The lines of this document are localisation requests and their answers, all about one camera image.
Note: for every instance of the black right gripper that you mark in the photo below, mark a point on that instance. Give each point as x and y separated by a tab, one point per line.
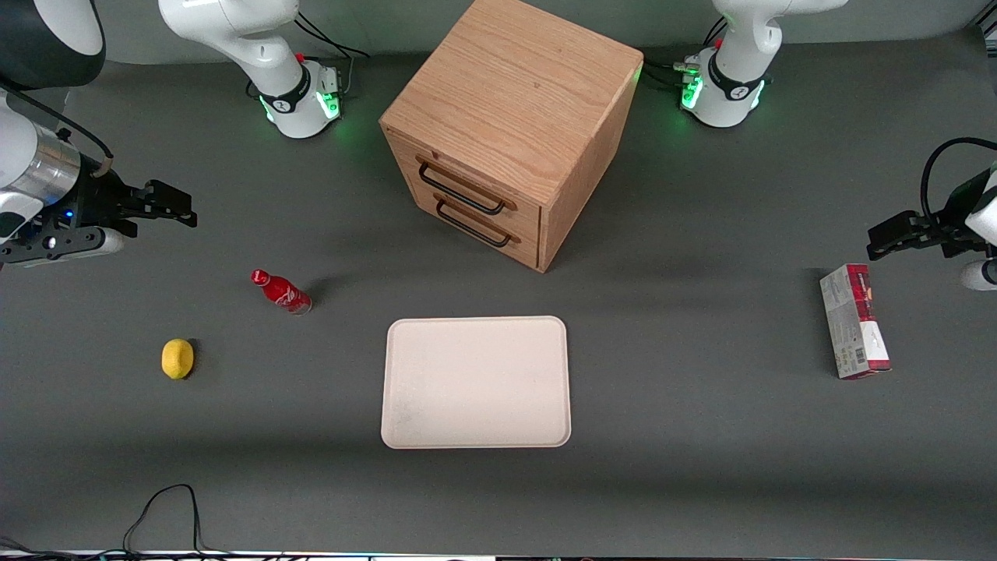
100	199

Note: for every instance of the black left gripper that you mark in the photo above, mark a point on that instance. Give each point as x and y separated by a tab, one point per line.
955	210

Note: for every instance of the wooden drawer front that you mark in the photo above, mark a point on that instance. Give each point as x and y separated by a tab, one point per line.
526	216
526	245

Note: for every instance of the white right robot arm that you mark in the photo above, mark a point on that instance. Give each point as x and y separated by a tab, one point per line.
234	31

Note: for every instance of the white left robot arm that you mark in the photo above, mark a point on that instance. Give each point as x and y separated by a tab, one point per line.
740	86

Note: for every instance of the wooden drawer cabinet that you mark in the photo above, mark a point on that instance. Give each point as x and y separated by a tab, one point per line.
514	86

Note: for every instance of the red and grey carton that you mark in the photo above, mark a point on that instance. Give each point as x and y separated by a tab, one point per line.
853	327

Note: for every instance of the red cola bottle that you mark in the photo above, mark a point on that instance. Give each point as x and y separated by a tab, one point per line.
282	293

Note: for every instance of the yellow lemon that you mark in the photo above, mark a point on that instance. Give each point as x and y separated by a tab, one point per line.
177	359

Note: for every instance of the white rectangular tray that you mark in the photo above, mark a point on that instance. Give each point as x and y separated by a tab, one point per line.
475	382

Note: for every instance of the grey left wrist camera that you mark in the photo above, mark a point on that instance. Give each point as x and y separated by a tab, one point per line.
980	276

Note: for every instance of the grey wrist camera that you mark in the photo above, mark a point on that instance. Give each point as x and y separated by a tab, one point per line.
980	276
54	245

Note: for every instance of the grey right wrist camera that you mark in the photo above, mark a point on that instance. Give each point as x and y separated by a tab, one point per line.
54	245

